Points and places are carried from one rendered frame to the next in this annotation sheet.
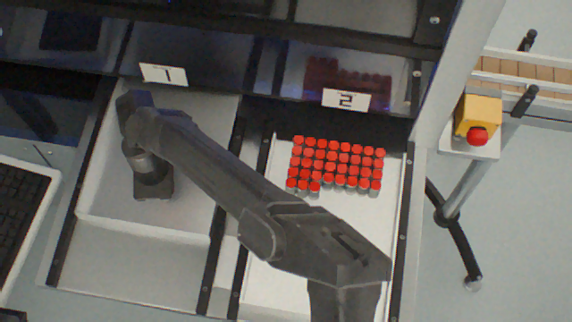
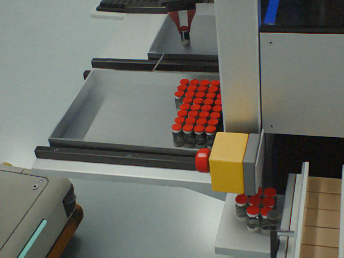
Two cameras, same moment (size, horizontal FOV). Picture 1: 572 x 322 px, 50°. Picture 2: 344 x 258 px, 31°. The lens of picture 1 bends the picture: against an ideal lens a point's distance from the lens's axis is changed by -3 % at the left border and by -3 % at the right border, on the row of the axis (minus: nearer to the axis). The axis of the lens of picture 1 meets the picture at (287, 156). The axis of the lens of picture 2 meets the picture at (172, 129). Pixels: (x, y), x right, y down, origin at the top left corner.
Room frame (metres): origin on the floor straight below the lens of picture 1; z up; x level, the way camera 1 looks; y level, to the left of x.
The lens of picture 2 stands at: (0.62, -1.11, 1.65)
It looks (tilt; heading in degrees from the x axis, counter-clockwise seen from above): 37 degrees down; 100
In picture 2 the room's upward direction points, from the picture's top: 8 degrees counter-clockwise
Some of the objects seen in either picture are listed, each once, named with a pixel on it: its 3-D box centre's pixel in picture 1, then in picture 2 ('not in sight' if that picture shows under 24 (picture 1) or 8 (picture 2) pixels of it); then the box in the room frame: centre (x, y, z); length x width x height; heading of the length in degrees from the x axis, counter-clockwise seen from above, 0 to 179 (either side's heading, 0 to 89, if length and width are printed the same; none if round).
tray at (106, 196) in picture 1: (163, 146); (227, 34); (0.54, 0.25, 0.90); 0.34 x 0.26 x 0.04; 172
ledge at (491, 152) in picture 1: (469, 126); (261, 226); (0.61, -0.38, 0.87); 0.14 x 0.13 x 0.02; 172
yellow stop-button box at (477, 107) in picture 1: (477, 114); (234, 163); (0.57, -0.36, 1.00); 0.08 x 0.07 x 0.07; 172
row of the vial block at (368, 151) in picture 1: (338, 151); (219, 113); (0.53, -0.10, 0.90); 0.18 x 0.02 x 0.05; 81
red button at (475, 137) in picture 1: (477, 135); (207, 160); (0.53, -0.35, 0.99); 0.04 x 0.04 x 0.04; 82
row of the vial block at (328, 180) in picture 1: (333, 182); (187, 111); (0.47, -0.09, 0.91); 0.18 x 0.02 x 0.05; 81
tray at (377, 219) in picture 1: (326, 227); (147, 112); (0.38, -0.07, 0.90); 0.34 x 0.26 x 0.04; 171
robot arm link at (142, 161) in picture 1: (141, 148); not in sight; (0.44, 0.24, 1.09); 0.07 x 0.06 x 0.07; 17
